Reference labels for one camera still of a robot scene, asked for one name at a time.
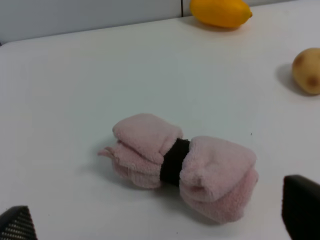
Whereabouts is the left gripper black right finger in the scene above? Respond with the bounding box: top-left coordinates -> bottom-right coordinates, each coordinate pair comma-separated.
281,175 -> 320,240

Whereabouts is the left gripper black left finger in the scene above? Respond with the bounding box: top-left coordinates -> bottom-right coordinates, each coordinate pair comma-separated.
0,205 -> 37,240

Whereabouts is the brown potato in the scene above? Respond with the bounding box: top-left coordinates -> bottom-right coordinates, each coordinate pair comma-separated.
292,47 -> 320,95

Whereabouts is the yellow mango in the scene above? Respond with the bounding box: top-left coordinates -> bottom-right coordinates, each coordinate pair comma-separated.
189,0 -> 253,29

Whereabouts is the pink towel with black band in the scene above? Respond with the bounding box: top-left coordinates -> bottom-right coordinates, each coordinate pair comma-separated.
101,113 -> 259,224

